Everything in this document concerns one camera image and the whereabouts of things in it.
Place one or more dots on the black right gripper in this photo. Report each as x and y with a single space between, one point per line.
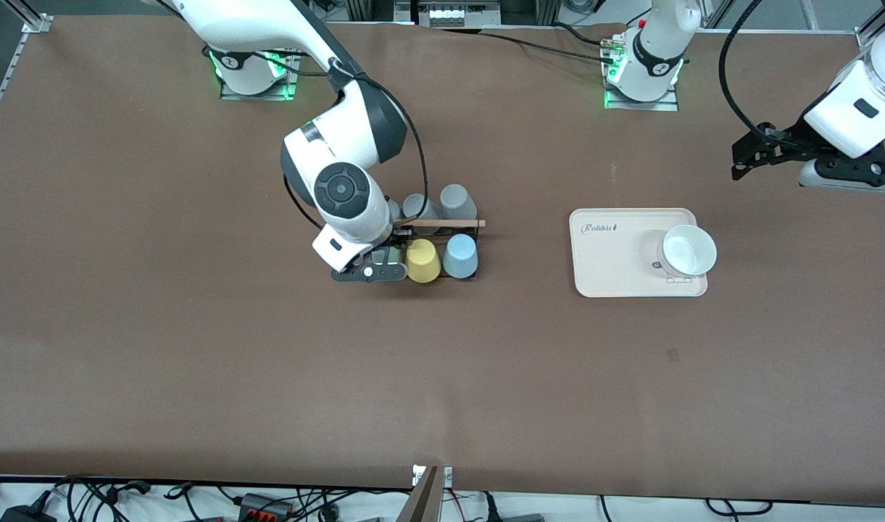
401 233

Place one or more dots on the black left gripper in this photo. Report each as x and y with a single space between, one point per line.
791 140

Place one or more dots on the pale green cup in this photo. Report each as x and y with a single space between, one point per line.
385 256

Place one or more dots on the light blue cup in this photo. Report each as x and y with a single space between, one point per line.
459 257

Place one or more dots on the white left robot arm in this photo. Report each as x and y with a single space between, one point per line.
855 109

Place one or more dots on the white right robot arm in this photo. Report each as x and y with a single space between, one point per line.
341 188

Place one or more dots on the yellow cup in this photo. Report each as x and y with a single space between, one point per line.
422 262

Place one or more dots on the grey cup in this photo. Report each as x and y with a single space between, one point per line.
420 206
454 197

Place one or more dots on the white bowl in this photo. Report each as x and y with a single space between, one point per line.
688 250

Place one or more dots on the beige plastic tray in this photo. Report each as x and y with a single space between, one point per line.
609 261

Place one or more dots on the grey power strip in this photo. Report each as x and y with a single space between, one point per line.
456 14

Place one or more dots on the black orange connector box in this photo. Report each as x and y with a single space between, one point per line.
264 507

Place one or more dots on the black power adapter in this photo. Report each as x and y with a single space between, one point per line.
25 515

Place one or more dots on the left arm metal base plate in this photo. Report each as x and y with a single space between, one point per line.
667 106

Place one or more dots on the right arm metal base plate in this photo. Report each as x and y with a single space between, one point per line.
257 96

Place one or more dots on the brown tapered post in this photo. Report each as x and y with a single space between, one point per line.
424 500

